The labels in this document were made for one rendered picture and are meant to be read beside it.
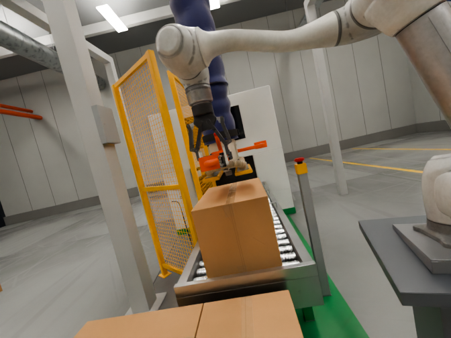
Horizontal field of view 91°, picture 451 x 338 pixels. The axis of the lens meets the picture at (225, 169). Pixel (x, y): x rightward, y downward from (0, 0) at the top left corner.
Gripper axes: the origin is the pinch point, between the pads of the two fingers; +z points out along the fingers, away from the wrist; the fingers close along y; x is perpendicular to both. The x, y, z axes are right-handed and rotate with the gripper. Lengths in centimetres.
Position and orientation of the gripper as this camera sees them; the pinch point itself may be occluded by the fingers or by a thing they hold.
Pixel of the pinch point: (214, 160)
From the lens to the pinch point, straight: 80.2
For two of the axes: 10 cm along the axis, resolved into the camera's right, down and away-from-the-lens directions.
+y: -9.7, 2.1, 1.0
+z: 2.2, 9.7, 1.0
